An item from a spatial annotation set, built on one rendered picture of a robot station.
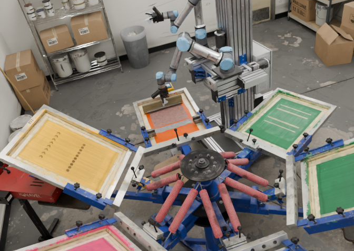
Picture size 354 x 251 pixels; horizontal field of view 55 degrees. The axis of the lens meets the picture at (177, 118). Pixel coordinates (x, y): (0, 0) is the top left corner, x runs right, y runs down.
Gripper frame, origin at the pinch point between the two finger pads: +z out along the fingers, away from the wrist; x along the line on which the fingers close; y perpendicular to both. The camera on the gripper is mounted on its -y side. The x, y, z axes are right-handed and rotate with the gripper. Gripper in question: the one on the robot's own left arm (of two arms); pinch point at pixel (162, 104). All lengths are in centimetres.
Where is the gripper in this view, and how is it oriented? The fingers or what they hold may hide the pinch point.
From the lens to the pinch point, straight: 339.1
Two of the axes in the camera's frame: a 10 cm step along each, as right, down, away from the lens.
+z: 1.2, 7.9, 6.0
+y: 9.5, -2.6, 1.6
